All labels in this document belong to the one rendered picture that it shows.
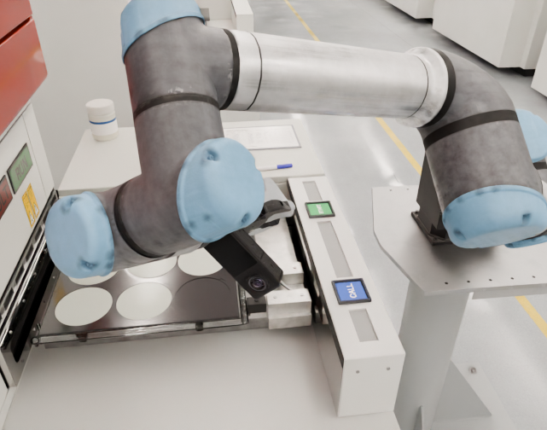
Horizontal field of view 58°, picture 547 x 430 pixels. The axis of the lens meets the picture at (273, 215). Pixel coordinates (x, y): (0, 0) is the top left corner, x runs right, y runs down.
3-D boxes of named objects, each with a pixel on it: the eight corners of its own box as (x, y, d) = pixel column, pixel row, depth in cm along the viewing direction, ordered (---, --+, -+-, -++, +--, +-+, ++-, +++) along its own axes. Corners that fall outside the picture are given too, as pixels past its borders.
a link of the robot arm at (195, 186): (192, 81, 37) (101, 133, 43) (218, 225, 35) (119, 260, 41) (254, 106, 44) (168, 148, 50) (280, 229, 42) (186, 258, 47)
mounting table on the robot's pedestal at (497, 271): (492, 217, 153) (503, 180, 146) (582, 321, 116) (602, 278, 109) (349, 225, 149) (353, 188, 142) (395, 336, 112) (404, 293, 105)
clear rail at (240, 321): (30, 346, 84) (28, 341, 83) (32, 340, 85) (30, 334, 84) (249, 326, 88) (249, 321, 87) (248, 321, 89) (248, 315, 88)
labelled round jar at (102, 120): (90, 142, 134) (83, 108, 129) (95, 131, 140) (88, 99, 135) (117, 141, 135) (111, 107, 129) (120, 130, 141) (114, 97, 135)
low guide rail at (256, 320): (45, 349, 93) (41, 337, 91) (48, 340, 94) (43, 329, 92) (309, 323, 98) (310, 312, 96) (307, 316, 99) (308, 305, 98)
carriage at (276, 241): (268, 330, 92) (268, 318, 91) (251, 221, 123) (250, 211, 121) (311, 326, 93) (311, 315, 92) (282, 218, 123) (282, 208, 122)
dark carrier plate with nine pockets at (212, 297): (38, 337, 85) (37, 334, 85) (78, 224, 114) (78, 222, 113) (239, 318, 89) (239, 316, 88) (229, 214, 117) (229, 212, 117)
